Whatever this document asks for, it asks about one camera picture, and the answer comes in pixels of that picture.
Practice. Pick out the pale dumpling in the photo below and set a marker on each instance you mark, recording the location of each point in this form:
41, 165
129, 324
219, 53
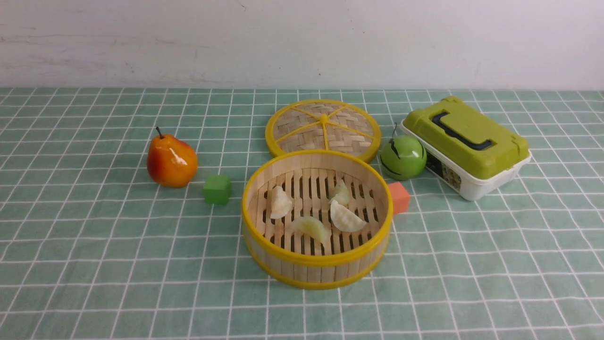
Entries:
341, 193
344, 219
313, 227
281, 203

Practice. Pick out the woven bamboo steamer lid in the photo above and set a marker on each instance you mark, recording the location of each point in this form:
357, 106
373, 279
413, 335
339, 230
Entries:
323, 124

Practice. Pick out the bamboo steamer tray yellow rim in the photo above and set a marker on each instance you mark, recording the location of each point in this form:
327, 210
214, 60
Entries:
309, 177

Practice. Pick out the green cube block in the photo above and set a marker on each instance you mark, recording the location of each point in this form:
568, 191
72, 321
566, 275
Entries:
217, 189

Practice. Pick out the green apple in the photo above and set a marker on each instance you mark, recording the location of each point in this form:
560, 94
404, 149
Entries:
403, 157

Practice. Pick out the orange cube block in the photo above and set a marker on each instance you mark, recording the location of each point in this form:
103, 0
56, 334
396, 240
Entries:
400, 197

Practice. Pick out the orange red pear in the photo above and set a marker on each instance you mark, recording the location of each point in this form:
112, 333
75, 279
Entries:
170, 161

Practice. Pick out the green lid white lunch box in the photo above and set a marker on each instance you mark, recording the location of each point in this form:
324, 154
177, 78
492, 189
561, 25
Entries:
470, 152

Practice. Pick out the green checkered tablecloth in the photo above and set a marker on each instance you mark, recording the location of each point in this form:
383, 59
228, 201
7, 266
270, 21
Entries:
93, 249

